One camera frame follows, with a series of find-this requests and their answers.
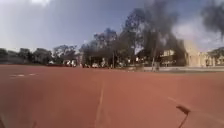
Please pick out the row of trees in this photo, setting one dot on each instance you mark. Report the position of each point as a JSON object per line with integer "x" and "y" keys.
{"x": 110, "y": 46}

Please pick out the red running track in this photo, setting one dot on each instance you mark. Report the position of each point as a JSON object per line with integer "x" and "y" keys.
{"x": 66, "y": 93}

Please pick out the pale concrete strip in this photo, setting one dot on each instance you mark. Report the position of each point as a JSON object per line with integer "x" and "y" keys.
{"x": 186, "y": 69}

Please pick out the long multi-storey building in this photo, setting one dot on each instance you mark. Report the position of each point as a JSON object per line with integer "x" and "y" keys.
{"x": 196, "y": 56}

